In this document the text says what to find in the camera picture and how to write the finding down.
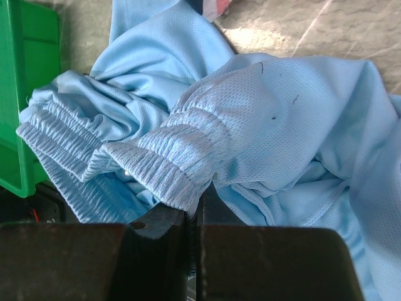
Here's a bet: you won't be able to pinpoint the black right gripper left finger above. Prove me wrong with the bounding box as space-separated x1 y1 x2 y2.
1 205 188 300

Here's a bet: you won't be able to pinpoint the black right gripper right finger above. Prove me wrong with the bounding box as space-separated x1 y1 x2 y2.
196 186 363 300

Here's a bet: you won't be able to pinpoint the light blue shorts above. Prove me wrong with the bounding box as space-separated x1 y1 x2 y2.
16 1 400 300

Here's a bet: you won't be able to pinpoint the pink floral shorts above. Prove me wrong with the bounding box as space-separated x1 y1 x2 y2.
201 0 232 22

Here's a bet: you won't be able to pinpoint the green plastic tray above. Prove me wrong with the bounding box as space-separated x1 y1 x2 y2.
1 1 60 198

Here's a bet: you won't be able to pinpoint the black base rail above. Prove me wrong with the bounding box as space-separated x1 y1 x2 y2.
1 184 78 223

